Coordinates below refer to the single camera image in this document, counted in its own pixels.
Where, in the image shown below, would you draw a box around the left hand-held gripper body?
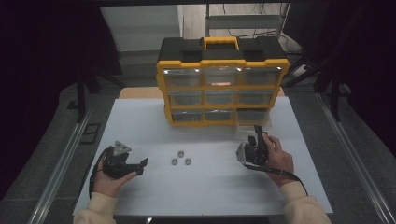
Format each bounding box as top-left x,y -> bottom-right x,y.
102,140 -> 133,180

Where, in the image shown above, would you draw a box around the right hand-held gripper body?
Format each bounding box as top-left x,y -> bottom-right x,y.
235,141 -> 270,166

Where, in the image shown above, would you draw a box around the clear plastic organizer drawer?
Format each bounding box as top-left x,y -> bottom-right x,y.
236,108 -> 273,135

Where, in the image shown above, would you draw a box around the yellow black organizer box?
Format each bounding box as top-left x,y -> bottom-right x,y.
156,35 -> 291,128

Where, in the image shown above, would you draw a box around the person's left hand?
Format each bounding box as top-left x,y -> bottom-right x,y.
92,161 -> 138,198

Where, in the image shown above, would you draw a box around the person's right hand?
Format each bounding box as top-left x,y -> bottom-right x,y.
262,133 -> 295,188

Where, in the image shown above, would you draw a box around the black floor plate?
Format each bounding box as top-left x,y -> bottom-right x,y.
78,122 -> 103,146

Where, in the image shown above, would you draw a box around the tan wooden board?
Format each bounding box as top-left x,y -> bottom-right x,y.
119,87 -> 286,100

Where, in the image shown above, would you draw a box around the black metal stand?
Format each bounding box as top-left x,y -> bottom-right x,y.
281,54 -> 354,123
75,69 -> 127,124

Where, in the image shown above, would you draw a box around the group of clear drawers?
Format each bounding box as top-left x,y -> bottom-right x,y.
162,66 -> 284,123

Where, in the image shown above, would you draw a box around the dark curtain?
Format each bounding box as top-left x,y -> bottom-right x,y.
284,0 -> 396,158
0,0 -> 123,200

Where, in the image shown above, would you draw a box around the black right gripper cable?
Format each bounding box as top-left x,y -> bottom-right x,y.
242,162 -> 310,198

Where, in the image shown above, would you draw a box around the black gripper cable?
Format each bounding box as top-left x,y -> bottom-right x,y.
242,162 -> 310,198
89,147 -> 110,199

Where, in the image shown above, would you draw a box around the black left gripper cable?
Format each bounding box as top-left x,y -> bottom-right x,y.
89,147 -> 110,199

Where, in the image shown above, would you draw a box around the aluminium frame rail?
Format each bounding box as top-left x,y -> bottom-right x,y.
314,91 -> 396,224
26,106 -> 94,224

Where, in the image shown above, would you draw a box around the black floor cables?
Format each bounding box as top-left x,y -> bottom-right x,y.
222,3 -> 303,55

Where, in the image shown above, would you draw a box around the grey metal shelf frame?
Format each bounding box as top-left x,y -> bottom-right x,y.
205,3 -> 291,39

